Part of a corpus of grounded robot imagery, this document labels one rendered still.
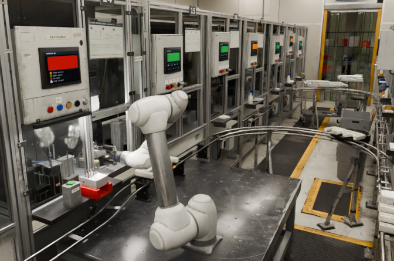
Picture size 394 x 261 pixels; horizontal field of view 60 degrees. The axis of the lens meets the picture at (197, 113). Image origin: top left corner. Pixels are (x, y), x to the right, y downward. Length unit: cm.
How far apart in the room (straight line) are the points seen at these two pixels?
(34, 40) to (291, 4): 886
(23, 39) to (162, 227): 109
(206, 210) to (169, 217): 22
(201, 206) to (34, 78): 104
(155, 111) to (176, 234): 60
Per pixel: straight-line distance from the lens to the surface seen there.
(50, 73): 184
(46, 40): 186
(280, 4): 1024
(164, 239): 170
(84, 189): 202
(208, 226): 185
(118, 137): 260
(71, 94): 197
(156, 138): 166
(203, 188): 259
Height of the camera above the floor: 179
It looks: 13 degrees down
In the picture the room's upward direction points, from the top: straight up
